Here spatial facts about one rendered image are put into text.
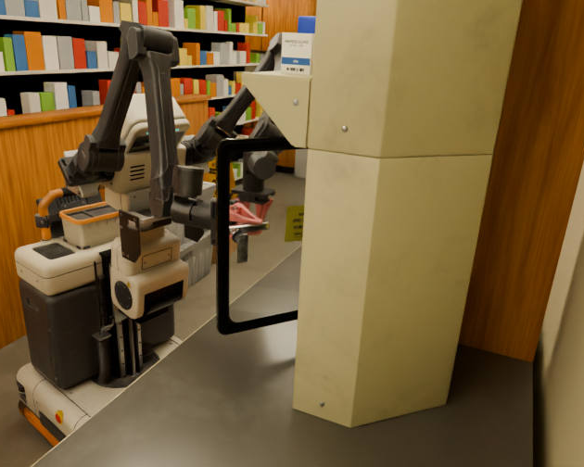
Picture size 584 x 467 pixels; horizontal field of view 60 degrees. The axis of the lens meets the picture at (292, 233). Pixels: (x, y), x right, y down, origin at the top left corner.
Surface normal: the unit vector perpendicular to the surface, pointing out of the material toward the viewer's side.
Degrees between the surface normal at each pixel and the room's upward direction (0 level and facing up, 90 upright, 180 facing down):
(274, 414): 0
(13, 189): 90
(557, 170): 90
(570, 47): 90
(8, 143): 90
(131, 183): 98
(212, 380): 0
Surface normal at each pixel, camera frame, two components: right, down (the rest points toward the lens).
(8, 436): 0.05, -0.94
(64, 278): 0.77, 0.26
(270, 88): -0.41, 0.30
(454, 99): 0.36, 0.34
